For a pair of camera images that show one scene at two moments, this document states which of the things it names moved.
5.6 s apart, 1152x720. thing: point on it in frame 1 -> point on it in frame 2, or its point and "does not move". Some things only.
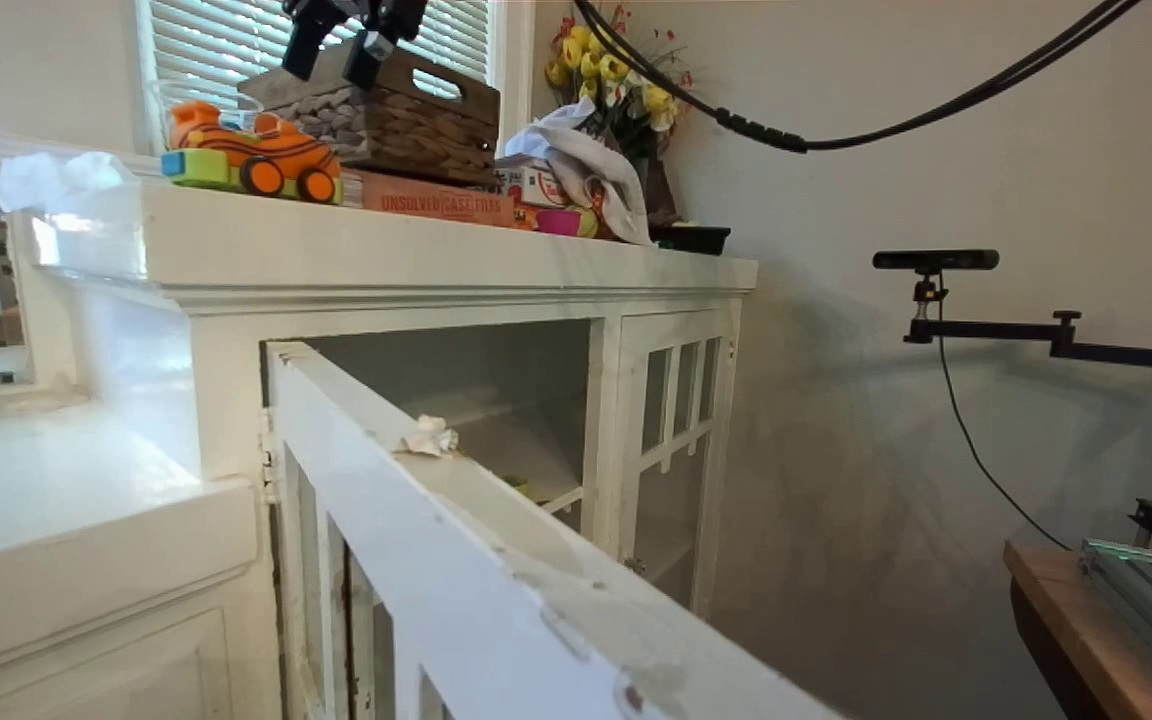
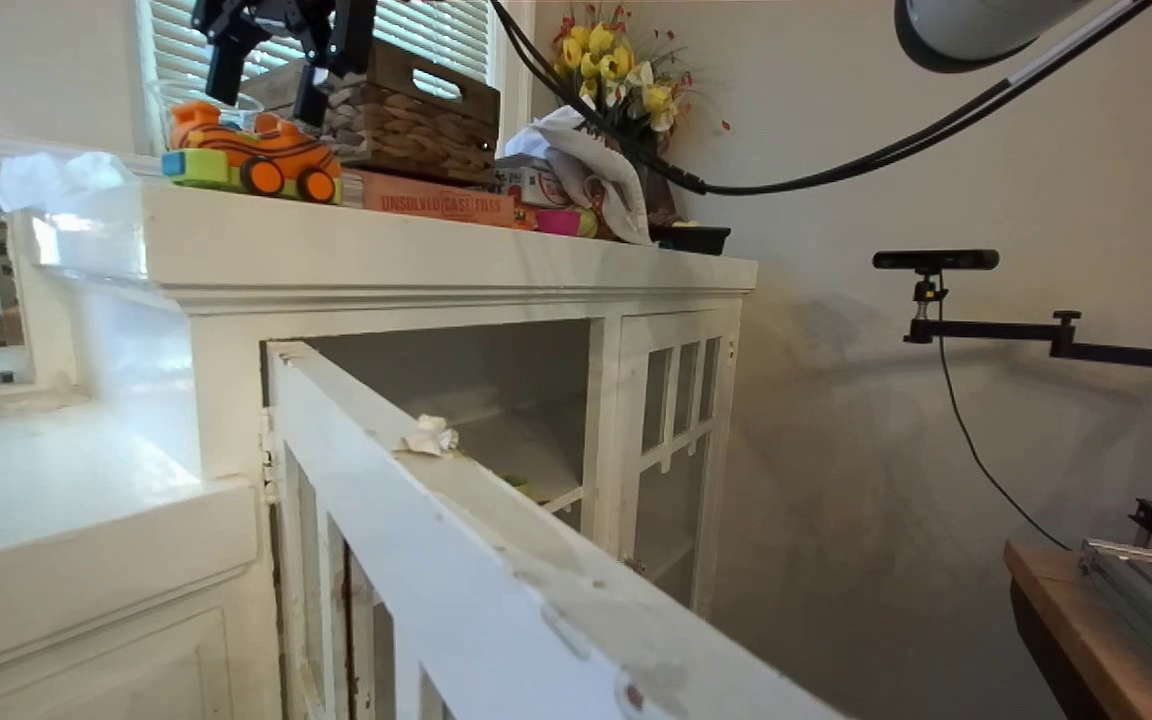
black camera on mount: x=934 y=263 does not move
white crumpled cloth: x=599 y=165 does not move
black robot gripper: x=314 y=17 -> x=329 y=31
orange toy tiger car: x=266 y=158 does not move
